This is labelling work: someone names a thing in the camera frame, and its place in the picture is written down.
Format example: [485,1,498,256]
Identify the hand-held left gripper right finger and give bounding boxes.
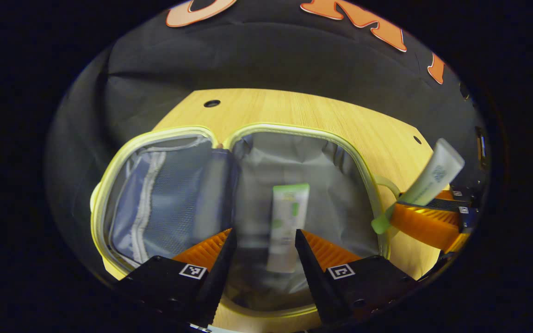
[294,228,419,325]

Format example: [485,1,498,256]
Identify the pale yellow suitcase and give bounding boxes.
[90,123,403,320]

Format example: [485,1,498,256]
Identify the white tube green cap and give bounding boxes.
[371,138,465,234]

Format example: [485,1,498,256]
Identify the white tube green label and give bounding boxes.
[266,183,310,273]

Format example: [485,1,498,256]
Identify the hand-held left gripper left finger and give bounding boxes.
[114,228,238,329]

